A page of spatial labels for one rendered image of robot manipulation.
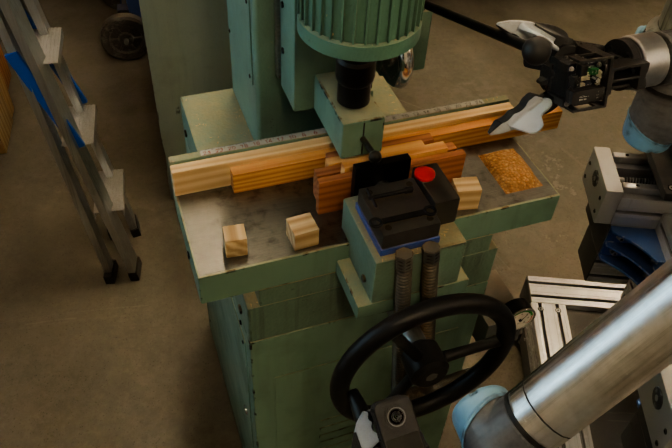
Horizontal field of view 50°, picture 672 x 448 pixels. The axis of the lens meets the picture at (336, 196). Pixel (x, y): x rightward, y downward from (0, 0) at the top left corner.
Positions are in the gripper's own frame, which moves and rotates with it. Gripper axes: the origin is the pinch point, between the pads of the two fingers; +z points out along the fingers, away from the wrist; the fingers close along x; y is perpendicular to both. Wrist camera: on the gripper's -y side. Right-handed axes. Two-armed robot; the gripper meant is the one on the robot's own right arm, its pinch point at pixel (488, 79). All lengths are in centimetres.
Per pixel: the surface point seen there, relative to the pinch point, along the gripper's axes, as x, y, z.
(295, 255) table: 25.6, -6.7, 26.2
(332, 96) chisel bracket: 7.4, -20.8, 14.9
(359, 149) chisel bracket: 14.6, -15.4, 12.6
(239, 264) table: 25.4, -7.3, 34.5
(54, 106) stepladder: 28, -92, 60
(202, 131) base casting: 23, -52, 32
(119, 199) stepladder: 64, -108, 50
